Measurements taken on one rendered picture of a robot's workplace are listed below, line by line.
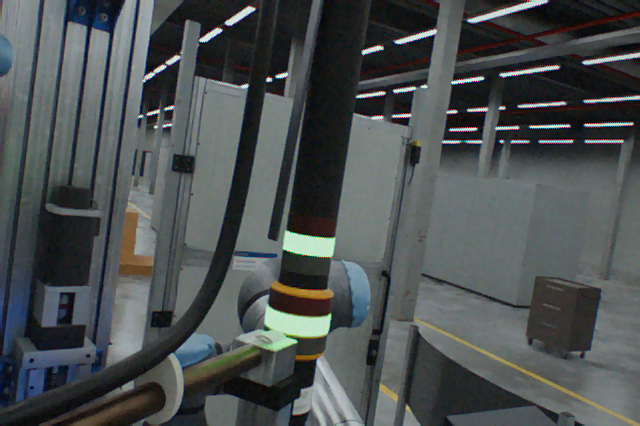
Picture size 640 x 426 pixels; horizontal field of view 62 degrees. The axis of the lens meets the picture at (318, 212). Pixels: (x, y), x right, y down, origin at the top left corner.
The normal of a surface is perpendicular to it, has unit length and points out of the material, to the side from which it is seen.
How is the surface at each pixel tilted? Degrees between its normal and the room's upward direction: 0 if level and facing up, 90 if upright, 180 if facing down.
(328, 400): 25
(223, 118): 90
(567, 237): 90
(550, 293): 90
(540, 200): 90
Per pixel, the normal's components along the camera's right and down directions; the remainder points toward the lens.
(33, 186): 0.62, 0.14
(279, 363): 0.89, 0.16
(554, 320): -0.86, -0.11
